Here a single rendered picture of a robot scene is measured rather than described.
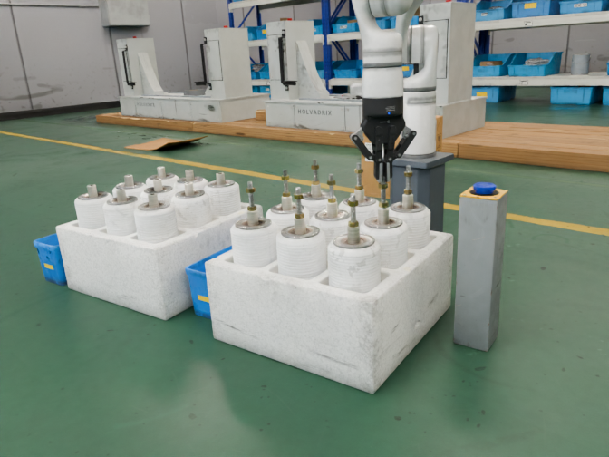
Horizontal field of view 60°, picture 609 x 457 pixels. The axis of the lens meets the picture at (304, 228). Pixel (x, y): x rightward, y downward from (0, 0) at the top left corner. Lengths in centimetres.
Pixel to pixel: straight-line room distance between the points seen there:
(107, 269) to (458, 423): 89
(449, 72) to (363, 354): 236
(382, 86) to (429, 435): 59
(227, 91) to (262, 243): 343
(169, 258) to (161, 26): 727
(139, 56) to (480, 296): 486
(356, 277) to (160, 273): 50
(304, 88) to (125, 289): 277
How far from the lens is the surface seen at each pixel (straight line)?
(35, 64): 753
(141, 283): 130
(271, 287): 100
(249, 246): 105
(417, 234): 113
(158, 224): 127
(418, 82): 140
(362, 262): 92
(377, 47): 97
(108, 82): 791
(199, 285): 124
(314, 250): 99
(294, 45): 391
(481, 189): 102
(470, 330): 111
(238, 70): 450
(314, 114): 363
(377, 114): 97
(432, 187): 143
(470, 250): 104
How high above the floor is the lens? 58
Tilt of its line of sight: 18 degrees down
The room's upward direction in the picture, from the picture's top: 3 degrees counter-clockwise
